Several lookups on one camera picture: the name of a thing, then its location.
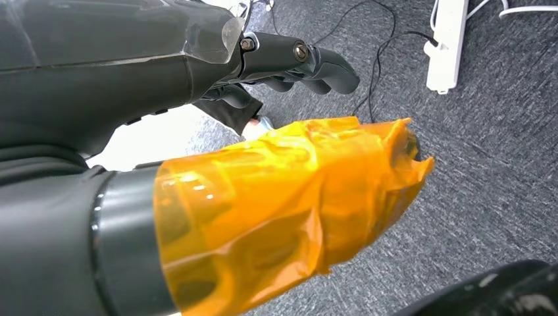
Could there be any black glossy robot body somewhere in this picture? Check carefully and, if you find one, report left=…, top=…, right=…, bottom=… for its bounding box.
left=391, top=259, right=558, bottom=316

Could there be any white cable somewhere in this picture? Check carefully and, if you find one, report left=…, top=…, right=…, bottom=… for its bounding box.
left=466, top=0, right=558, bottom=20

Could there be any black power cable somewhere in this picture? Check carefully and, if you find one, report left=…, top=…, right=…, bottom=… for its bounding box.
left=351, top=30, right=440, bottom=124

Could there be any thin black cable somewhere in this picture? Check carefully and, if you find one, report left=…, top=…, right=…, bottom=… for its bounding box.
left=266, top=0, right=397, bottom=47

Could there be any person's foot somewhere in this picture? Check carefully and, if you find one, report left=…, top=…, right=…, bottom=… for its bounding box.
left=241, top=115, right=276, bottom=142

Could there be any person's leg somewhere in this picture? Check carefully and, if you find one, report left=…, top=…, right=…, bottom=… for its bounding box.
left=193, top=85, right=265, bottom=136

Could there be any white power strip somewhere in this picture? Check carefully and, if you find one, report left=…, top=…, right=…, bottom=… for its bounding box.
left=424, top=0, right=470, bottom=95

